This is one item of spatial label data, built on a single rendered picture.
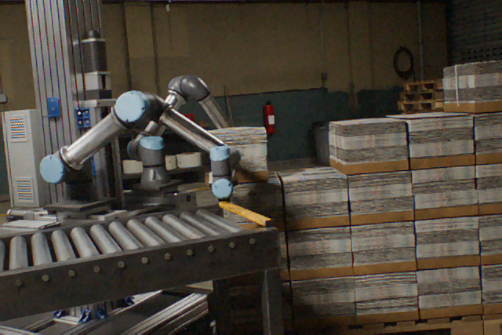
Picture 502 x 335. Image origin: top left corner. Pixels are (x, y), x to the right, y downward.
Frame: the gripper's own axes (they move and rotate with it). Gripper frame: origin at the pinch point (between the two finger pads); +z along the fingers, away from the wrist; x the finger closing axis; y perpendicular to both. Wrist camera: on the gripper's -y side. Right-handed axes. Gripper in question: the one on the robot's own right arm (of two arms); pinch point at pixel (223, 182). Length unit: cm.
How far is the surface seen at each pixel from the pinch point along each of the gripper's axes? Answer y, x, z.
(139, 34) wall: 149, 122, 651
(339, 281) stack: -50, -48, 7
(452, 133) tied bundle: 13, -103, 7
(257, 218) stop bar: -4, -11, -63
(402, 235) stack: -31, -78, 6
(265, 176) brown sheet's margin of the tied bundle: 0.2, -18.6, 7.8
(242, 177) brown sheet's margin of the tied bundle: 0.3, -8.5, 8.2
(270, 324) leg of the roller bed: -35, -12, -73
